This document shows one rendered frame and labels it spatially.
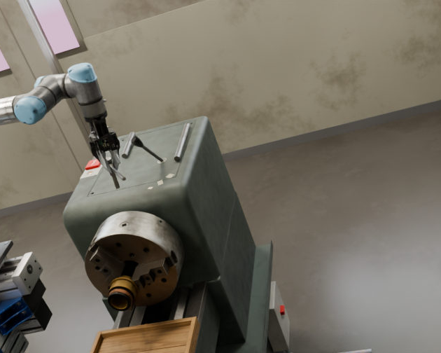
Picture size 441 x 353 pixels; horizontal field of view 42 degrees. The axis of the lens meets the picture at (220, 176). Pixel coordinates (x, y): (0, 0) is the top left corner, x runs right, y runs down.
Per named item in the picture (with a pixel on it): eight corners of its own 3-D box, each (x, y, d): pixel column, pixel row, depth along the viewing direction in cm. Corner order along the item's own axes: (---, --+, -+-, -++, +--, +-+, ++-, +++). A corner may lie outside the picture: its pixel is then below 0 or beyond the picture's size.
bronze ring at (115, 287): (108, 274, 182) (99, 293, 175) (134, 269, 180) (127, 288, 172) (119, 295, 187) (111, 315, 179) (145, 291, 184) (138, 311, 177)
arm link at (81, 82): (71, 62, 172) (96, 59, 170) (83, 96, 178) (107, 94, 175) (59, 72, 166) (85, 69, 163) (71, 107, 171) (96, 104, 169)
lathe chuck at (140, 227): (104, 289, 206) (82, 218, 190) (189, 288, 201) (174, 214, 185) (96, 307, 198) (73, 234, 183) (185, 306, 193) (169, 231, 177)
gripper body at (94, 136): (99, 157, 176) (86, 122, 170) (92, 148, 183) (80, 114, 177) (122, 149, 178) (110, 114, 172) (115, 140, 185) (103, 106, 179)
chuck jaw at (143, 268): (138, 258, 188) (170, 249, 185) (144, 269, 191) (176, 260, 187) (129, 280, 179) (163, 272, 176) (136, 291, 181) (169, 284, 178)
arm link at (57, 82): (23, 87, 167) (55, 83, 164) (42, 71, 176) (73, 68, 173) (33, 111, 171) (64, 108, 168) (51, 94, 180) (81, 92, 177)
